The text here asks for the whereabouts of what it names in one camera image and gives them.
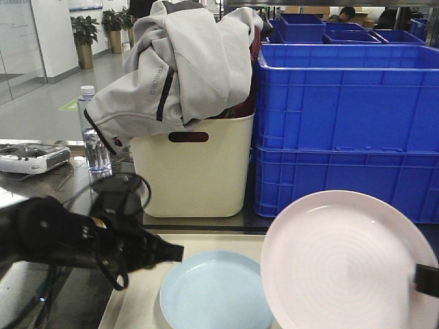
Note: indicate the light blue plate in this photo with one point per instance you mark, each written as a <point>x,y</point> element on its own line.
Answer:
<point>215,289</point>

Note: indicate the clear water bottle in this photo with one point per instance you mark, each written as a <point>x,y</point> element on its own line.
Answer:
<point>97,156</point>

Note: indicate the large blue crate upper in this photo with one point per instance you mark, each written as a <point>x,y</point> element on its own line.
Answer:
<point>365,97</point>

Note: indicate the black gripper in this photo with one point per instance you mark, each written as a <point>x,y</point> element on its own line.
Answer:
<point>120,202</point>

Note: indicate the pink plate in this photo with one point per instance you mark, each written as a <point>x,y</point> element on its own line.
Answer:
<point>341,259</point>

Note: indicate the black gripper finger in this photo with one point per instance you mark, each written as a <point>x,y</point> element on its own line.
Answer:
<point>426,280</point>

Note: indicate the grey jacket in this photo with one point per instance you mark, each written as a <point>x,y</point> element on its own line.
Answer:
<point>184,67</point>

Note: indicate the large blue crate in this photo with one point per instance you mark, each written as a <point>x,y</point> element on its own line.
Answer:
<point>408,181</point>
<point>365,97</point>

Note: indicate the cream plastic basket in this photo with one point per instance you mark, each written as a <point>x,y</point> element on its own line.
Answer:
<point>201,173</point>

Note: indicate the large blue crate lower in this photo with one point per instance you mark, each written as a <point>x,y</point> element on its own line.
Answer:
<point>408,181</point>

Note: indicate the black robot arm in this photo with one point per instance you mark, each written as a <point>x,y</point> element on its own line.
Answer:
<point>42,230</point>

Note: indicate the potted plant gold pot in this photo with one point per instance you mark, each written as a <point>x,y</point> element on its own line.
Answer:
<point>84,34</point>

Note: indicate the white grey remote controller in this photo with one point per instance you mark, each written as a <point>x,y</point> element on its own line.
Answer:
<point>33,158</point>

